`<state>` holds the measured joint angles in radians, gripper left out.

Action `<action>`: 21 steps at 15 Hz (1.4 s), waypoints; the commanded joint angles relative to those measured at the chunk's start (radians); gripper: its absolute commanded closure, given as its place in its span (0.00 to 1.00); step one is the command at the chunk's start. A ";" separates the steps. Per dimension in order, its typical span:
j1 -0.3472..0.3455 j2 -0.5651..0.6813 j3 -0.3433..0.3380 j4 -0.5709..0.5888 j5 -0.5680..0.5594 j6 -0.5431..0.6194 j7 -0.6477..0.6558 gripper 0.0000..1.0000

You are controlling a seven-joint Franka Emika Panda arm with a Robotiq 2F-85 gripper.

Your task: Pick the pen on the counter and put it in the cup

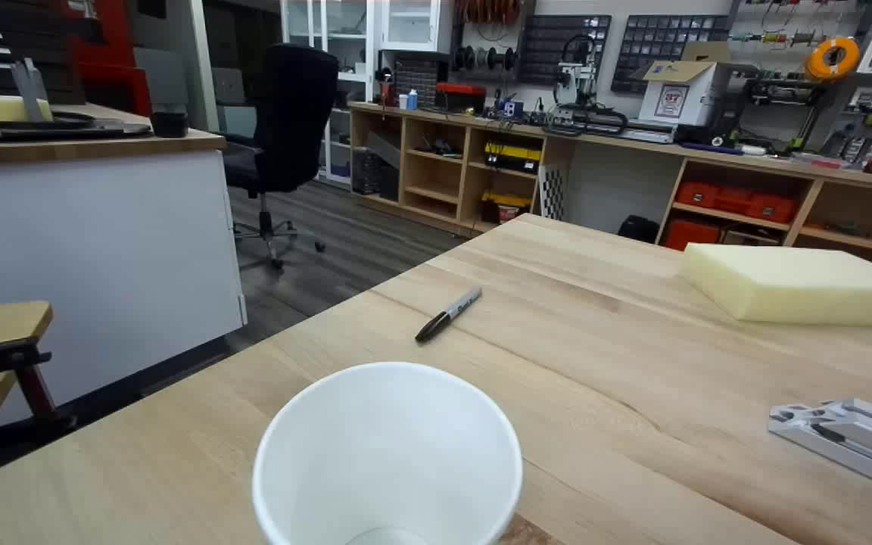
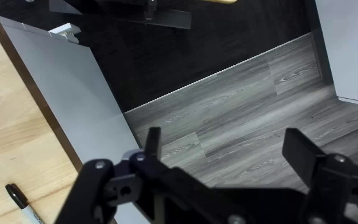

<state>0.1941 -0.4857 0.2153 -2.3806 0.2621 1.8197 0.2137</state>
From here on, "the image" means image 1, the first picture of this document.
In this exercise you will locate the orange tape roll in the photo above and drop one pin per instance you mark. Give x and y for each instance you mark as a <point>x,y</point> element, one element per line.
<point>815,61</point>

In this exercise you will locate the silver aluminium extrusion rail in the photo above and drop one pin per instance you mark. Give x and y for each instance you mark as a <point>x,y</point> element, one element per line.
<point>856,437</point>

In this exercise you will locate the white cardboard box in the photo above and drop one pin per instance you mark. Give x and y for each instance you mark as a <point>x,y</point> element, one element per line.
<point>675,95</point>

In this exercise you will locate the row of red storage bins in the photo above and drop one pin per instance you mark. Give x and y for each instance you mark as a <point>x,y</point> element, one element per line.
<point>739,200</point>

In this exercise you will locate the wide dark pegboard tool panel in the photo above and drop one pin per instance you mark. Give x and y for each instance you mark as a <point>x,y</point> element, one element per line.
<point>663,48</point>

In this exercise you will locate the long wooden shelf workbench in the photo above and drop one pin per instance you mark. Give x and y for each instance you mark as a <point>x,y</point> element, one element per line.
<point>597,177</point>

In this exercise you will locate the white paper cup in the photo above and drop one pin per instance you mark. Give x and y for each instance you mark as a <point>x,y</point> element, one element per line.
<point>385,456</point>

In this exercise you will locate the small black round object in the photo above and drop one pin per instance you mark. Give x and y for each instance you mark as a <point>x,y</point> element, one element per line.
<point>168,124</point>

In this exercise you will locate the white desk with wooden top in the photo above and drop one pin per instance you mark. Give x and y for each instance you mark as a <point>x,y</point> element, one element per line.
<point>91,243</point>

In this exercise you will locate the white glass door cabinet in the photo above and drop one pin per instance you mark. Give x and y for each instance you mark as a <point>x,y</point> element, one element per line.
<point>341,41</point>

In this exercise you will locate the black bench machine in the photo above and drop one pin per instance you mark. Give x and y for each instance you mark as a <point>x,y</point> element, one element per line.
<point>757,101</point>

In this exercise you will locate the black marker pen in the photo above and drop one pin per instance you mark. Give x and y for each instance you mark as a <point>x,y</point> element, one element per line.
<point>445,316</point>

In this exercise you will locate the red storage bin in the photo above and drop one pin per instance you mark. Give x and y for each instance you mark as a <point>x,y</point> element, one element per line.
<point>690,235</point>

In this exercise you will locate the black bag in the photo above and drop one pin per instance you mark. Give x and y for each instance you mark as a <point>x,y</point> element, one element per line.
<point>641,227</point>

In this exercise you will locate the blue bottle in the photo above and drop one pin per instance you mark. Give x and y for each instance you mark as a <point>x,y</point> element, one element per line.
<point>411,101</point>

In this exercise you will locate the yellow foam block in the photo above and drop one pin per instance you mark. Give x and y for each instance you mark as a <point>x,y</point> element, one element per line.
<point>800,287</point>

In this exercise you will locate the red toolbox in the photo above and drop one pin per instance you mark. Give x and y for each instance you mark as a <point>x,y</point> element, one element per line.
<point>459,98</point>

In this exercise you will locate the yellow and black tool case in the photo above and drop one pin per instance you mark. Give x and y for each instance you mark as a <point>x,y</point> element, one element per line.
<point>514,157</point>

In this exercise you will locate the black office chair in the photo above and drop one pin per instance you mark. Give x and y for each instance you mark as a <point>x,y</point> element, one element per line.
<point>296,116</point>

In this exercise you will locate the red tool cabinet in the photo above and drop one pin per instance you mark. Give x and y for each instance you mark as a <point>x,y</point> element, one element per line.
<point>103,56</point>

